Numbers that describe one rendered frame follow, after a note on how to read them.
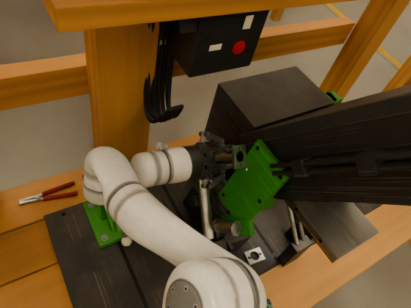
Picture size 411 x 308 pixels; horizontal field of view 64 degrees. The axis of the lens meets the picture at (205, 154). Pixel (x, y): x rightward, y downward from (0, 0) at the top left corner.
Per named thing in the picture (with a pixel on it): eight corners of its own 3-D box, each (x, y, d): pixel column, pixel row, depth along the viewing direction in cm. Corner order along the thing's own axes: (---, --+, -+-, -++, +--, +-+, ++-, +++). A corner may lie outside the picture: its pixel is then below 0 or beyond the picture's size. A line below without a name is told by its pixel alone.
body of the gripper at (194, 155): (190, 186, 67) (224, 179, 73) (188, 145, 66) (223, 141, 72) (170, 181, 73) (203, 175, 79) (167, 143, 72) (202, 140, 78)
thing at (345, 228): (372, 237, 86) (380, 232, 84) (331, 264, 79) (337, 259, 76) (282, 132, 104) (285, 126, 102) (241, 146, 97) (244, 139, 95)
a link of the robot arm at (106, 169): (115, 139, 62) (155, 173, 53) (112, 180, 66) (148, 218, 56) (78, 143, 58) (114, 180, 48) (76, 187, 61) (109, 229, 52)
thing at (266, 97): (290, 171, 122) (336, 102, 96) (222, 200, 108) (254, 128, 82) (261, 136, 130) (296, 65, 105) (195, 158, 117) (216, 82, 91)
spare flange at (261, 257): (258, 247, 100) (259, 246, 99) (265, 260, 98) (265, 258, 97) (243, 253, 98) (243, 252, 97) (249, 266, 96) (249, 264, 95)
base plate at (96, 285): (386, 202, 124) (390, 200, 123) (93, 371, 75) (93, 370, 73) (314, 125, 144) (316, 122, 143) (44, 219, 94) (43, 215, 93)
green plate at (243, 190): (263, 222, 88) (310, 172, 75) (241, 230, 83) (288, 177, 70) (239, 188, 94) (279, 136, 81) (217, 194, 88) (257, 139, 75)
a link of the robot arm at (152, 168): (166, 198, 67) (172, 159, 63) (90, 215, 57) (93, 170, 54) (148, 181, 71) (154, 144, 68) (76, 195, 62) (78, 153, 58)
